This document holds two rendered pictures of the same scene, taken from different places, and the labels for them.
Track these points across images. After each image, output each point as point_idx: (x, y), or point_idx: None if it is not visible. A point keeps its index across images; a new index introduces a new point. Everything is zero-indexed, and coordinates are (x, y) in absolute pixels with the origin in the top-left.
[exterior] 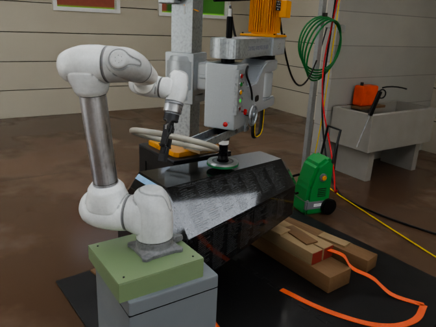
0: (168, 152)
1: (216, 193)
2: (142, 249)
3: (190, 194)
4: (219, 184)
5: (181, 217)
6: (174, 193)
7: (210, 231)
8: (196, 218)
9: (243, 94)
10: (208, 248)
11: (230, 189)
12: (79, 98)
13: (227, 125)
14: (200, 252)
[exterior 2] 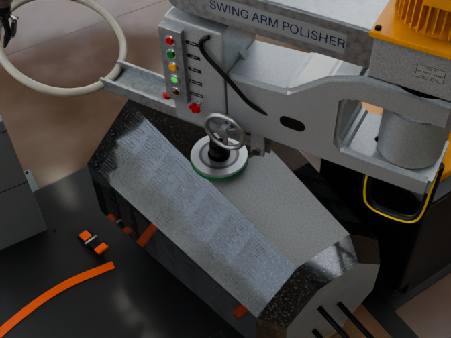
0: (3, 39)
1: (157, 168)
2: None
3: (135, 134)
4: (172, 167)
5: (104, 140)
6: (126, 114)
7: (111, 187)
8: (112, 159)
9: (205, 80)
10: (113, 202)
11: (174, 188)
12: None
13: (165, 98)
14: (104, 193)
